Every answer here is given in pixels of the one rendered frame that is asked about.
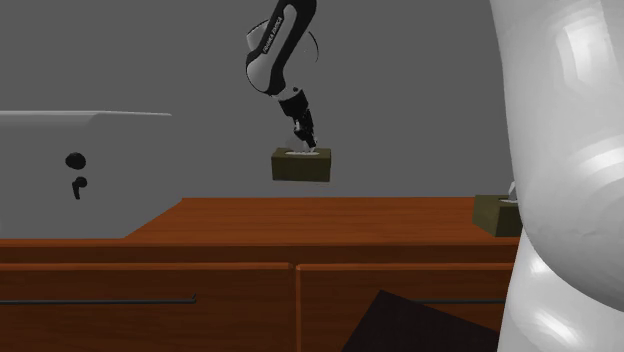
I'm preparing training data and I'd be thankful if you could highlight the olive tissue box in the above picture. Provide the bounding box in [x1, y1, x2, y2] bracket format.
[270, 147, 333, 184]
[471, 181, 524, 239]

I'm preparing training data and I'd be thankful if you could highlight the brown wooden chest of drawers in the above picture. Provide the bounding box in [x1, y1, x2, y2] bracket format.
[0, 196, 523, 352]

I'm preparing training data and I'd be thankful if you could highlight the white tub with black knobs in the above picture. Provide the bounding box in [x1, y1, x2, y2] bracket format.
[0, 109, 184, 241]

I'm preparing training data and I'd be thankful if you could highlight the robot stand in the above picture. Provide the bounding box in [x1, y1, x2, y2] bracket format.
[341, 289, 504, 352]

